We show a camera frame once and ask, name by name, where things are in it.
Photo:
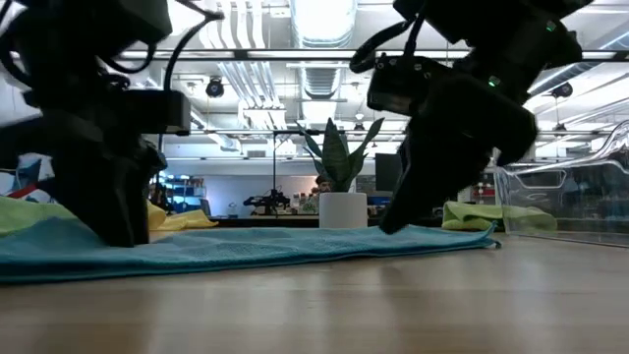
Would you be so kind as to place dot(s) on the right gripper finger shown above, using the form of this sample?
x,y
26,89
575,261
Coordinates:
x,y
462,177
417,187

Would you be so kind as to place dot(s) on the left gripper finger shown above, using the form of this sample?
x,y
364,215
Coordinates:
x,y
108,201
143,196

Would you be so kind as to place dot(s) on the lime microfiber towel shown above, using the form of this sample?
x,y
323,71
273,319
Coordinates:
x,y
472,216

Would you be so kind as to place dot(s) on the yellow microfiber towel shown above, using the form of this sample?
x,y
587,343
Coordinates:
x,y
182,221

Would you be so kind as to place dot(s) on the green microfiber towel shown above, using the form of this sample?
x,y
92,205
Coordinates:
x,y
24,216

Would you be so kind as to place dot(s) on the blue microfiber towel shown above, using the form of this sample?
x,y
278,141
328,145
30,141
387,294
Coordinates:
x,y
245,246

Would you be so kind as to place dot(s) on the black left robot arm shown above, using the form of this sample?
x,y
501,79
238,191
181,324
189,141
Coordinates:
x,y
98,19

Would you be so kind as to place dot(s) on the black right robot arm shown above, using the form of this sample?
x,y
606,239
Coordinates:
x,y
491,19

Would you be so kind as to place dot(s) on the black background robot arm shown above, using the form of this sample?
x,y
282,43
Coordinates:
x,y
268,200

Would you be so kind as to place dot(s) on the red and white device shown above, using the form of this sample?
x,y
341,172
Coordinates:
x,y
484,192

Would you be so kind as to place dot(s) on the black monitor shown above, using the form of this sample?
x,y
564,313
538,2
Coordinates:
x,y
388,172

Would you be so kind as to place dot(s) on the blue storage shelf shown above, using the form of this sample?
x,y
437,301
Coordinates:
x,y
184,194

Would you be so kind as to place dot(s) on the blue and red machine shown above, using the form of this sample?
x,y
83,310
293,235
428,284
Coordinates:
x,y
29,169

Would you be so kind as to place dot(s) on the white plant pot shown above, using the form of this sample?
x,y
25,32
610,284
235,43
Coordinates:
x,y
343,209

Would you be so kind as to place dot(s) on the green snake plant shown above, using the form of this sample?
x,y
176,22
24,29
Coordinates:
x,y
336,157

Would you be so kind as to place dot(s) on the black ceiling spotlight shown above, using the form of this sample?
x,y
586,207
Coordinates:
x,y
214,88
561,90

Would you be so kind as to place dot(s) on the person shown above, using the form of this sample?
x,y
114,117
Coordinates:
x,y
323,183

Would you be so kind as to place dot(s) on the clear plastic bin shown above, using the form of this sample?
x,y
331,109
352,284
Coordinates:
x,y
565,196

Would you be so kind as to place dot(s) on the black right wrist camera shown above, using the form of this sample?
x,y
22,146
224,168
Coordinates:
x,y
398,86

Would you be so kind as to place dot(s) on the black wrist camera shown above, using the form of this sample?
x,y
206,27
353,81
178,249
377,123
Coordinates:
x,y
157,113
398,86

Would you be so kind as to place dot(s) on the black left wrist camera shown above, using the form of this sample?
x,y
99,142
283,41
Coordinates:
x,y
157,113

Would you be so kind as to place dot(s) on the black aluminium rig frame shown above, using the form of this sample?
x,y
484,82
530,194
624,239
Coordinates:
x,y
241,54

